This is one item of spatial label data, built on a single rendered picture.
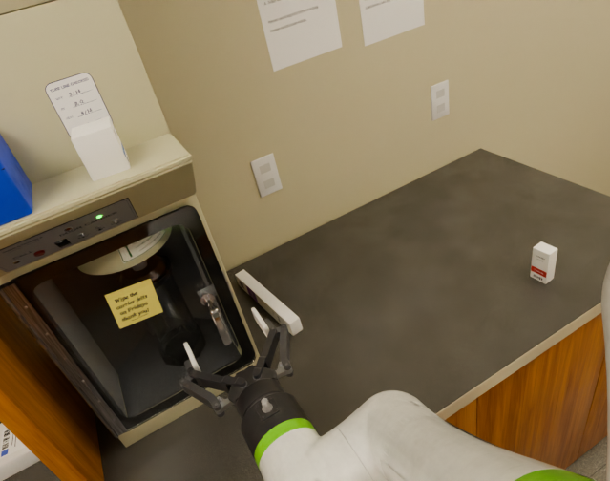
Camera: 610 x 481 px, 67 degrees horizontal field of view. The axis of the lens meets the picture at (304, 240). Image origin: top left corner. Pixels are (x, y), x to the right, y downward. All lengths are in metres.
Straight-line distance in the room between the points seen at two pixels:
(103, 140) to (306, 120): 0.78
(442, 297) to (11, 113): 0.91
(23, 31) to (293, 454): 0.62
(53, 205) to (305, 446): 0.44
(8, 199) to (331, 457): 0.49
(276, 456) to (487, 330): 0.59
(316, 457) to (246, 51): 0.93
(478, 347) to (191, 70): 0.90
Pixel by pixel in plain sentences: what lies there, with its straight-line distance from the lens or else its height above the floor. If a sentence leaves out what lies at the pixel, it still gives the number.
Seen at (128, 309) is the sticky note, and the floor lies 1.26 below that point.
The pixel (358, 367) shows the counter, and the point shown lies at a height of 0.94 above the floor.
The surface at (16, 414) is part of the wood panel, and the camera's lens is 0.85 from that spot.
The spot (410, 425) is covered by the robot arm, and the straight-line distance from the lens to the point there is 0.55.
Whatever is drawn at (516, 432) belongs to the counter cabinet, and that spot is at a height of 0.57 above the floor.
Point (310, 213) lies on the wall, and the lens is 1.44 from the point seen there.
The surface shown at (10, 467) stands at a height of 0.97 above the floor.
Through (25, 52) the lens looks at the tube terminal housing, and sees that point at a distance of 0.71.
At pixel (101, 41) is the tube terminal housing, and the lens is 0.71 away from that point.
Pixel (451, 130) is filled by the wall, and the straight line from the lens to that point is 1.68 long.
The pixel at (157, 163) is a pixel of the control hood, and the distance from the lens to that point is 0.64.
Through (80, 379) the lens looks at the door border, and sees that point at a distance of 0.92.
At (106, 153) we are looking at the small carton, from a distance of 0.65.
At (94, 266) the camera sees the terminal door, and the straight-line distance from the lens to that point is 0.79.
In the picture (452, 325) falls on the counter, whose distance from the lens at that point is 1.08.
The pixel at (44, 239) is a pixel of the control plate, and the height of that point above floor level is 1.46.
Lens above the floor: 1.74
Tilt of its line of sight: 35 degrees down
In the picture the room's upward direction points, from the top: 14 degrees counter-clockwise
